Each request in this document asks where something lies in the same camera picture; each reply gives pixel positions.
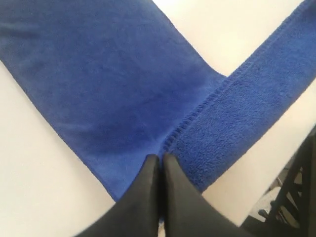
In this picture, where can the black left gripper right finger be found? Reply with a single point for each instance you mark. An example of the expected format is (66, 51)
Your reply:
(187, 213)

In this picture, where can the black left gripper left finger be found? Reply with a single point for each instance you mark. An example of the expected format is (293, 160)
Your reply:
(136, 214)

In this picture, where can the black table leg frame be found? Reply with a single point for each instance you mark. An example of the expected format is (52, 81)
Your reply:
(293, 212)

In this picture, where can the blue microfiber towel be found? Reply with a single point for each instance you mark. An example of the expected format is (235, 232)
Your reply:
(117, 82)

